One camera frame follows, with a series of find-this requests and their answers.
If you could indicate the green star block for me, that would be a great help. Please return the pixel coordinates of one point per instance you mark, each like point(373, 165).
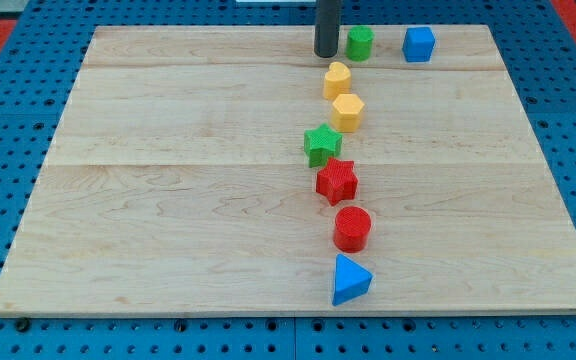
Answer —
point(320, 144)

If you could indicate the red star block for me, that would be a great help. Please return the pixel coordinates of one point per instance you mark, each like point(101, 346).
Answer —
point(337, 181)

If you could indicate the yellow hexagon block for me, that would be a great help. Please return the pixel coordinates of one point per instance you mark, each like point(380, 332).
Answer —
point(347, 113)

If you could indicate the yellow heart block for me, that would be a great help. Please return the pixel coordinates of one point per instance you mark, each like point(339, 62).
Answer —
point(337, 80)

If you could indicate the red cylinder block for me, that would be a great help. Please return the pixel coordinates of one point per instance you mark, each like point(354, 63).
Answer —
point(352, 227)

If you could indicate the light wooden board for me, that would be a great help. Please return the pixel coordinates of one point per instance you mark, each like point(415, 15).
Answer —
point(176, 184)

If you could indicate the blue triangle block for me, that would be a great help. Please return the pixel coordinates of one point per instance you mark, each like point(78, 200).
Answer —
point(351, 280)

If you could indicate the green cylinder block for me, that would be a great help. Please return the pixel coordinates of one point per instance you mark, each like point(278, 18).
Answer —
point(359, 43)

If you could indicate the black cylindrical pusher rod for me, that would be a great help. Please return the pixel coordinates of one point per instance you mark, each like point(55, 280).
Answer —
point(327, 27)

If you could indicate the blue cube block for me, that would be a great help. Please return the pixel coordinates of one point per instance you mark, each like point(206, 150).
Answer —
point(419, 43)

